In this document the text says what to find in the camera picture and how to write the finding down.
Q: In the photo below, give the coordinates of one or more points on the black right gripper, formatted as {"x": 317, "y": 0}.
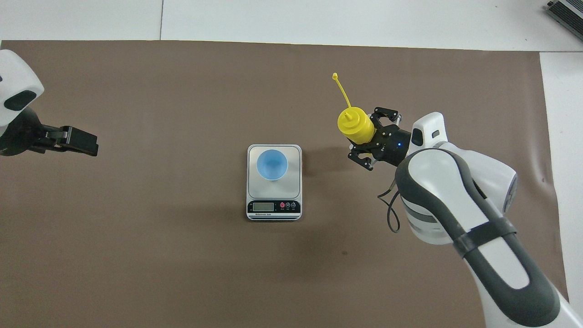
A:
{"x": 391, "y": 146}

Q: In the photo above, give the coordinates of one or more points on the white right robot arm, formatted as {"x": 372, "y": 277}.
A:
{"x": 455, "y": 191}

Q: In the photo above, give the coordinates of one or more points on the silver digital kitchen scale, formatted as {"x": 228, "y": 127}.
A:
{"x": 273, "y": 193}

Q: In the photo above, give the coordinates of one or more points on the light blue plastic cup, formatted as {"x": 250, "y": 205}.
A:
{"x": 272, "y": 165}

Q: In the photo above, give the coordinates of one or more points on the brown paper mat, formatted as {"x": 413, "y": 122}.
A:
{"x": 182, "y": 264}

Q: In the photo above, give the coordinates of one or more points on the grey ribbed metal device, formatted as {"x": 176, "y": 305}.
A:
{"x": 569, "y": 11}

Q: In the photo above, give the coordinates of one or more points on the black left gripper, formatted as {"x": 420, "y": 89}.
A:
{"x": 23, "y": 136}

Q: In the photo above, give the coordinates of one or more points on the yellow squeeze bottle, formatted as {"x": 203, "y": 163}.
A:
{"x": 357, "y": 127}

